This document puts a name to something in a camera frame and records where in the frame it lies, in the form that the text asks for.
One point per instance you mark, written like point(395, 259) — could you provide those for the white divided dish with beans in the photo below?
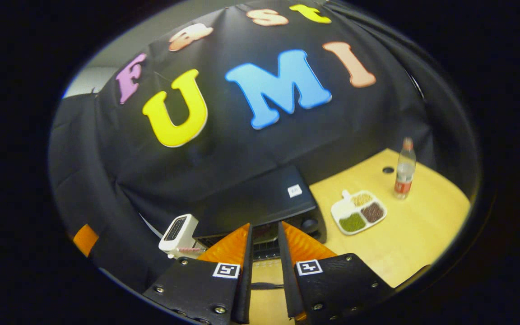
point(359, 212)

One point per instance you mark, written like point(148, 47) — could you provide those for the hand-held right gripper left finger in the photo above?
point(246, 280)

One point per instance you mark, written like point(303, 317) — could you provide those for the black electric oven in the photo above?
point(255, 201)

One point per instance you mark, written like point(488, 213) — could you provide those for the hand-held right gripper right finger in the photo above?
point(288, 282)

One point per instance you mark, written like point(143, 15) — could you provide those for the clear plastic water bottle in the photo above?
point(405, 174)

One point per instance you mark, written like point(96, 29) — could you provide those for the white toaster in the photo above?
point(179, 234)

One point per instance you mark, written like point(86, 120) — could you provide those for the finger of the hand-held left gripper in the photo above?
point(85, 239)

